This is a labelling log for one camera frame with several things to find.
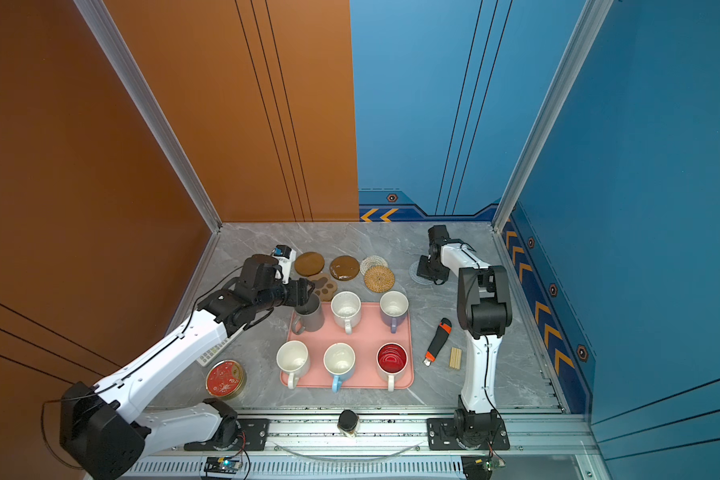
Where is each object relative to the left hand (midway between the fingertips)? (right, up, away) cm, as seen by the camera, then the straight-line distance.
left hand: (307, 281), depth 80 cm
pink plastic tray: (+16, -18, +7) cm, 25 cm away
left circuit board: (-18, -43, -9) cm, 48 cm away
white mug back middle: (+9, -9, +14) cm, 19 cm away
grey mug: (0, -10, +3) cm, 11 cm away
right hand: (+36, 0, +25) cm, 44 cm away
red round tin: (-21, -26, -1) cm, 34 cm away
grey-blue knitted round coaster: (+32, +1, +25) cm, 41 cm away
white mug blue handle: (+9, -23, +5) cm, 25 cm away
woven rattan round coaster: (+20, -2, +23) cm, 30 cm away
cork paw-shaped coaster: (+2, -4, +19) cm, 19 cm away
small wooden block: (+42, -23, +5) cm, 48 cm away
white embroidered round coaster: (+17, +4, +29) cm, 34 cm away
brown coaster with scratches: (+8, +2, +26) cm, 27 cm away
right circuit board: (+43, -44, -9) cm, 62 cm away
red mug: (+23, -22, +3) cm, 32 cm away
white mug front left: (-5, -22, +3) cm, 23 cm away
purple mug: (+24, -10, +14) cm, 30 cm away
